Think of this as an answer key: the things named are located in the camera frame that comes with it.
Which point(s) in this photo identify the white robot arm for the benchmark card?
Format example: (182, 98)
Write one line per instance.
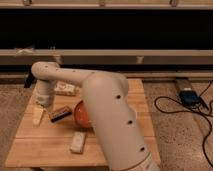
(114, 123)

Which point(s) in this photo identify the orange bowl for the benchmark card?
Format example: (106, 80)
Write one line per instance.
(80, 116)

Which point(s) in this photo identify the black eraser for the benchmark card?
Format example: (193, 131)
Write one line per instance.
(60, 113)

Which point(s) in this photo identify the white sponge block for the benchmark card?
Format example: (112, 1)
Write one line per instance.
(78, 141)

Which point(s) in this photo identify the wooden table board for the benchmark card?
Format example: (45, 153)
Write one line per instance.
(48, 145)

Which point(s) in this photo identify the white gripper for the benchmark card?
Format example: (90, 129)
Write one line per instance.
(44, 97)

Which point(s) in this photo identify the blue power adapter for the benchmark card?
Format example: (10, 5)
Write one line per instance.
(189, 98)

